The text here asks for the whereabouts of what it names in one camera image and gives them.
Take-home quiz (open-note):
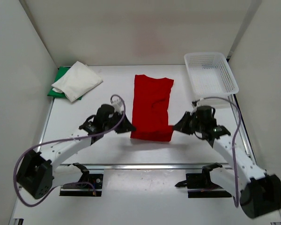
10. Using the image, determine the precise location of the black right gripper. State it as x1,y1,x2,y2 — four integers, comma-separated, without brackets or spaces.
172,112,204,136

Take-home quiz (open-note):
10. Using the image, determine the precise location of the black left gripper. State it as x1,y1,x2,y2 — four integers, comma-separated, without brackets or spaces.
103,111,136,134

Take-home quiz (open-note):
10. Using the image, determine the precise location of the red t shirt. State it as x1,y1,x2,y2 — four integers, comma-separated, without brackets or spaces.
130,75,174,143

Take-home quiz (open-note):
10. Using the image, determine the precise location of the white t shirt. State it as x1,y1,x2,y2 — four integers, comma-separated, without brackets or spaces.
52,61,103,103

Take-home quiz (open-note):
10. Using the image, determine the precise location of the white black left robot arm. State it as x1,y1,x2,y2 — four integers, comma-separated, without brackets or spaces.
13,105,136,200

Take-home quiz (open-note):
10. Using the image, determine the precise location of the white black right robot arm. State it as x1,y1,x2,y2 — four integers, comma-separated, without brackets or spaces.
173,109,281,218

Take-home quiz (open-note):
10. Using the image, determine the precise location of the white plastic basket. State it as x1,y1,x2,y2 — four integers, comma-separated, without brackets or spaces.
184,52,239,98

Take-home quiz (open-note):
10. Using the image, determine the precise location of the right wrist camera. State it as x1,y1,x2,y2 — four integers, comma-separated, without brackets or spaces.
192,100,216,123

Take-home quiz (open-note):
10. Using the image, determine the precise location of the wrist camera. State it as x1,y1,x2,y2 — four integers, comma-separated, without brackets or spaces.
94,99,123,129
192,100,216,123

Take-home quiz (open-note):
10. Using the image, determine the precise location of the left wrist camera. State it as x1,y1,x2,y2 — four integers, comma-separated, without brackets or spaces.
94,99,123,129

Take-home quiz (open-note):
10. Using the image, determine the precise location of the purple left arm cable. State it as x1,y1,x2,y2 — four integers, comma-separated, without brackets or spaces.
13,94,126,207

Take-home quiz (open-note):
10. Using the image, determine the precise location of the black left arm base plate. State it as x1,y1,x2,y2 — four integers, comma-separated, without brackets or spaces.
59,173,104,197

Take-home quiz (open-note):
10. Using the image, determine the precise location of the aluminium table rail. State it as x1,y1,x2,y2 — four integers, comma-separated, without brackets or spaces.
32,163,256,174

